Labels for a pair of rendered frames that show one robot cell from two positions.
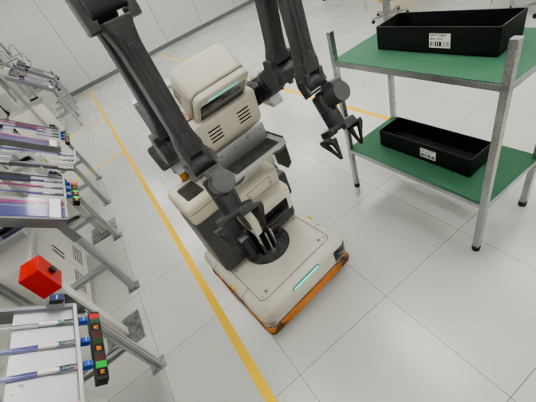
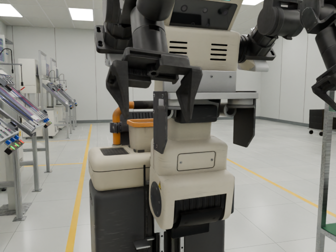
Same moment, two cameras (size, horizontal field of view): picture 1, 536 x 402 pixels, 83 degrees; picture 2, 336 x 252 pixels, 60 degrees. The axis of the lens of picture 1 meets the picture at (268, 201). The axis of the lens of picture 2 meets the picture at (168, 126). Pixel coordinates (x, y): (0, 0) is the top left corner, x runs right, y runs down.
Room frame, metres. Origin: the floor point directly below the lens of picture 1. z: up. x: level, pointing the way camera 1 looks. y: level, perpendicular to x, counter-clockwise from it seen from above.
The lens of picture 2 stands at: (0.17, 0.04, 1.04)
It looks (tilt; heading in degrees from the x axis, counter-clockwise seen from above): 7 degrees down; 4
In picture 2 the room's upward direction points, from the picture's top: straight up
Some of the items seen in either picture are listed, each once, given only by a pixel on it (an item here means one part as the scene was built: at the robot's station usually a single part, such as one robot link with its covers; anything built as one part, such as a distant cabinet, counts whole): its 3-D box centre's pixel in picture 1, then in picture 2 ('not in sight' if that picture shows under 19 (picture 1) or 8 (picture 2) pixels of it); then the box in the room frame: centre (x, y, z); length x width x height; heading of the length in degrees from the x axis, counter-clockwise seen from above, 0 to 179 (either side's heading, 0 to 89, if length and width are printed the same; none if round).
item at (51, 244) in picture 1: (24, 285); not in sight; (1.83, 1.87, 0.31); 0.70 x 0.65 x 0.62; 17
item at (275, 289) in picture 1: (272, 256); not in sight; (1.23, 0.11, 0.16); 0.67 x 0.64 x 0.25; 24
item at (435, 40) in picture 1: (440, 31); not in sight; (1.30, -1.03, 1.01); 0.57 x 0.17 x 0.11; 19
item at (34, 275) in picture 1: (84, 305); not in sight; (1.28, 1.21, 0.39); 0.24 x 0.24 x 0.78; 17
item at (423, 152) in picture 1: (429, 143); not in sight; (1.30, -0.99, 0.41); 0.57 x 0.17 x 0.11; 17
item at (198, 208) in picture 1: (238, 202); (159, 202); (1.32, 0.15, 0.59); 0.55 x 0.34 x 0.83; 114
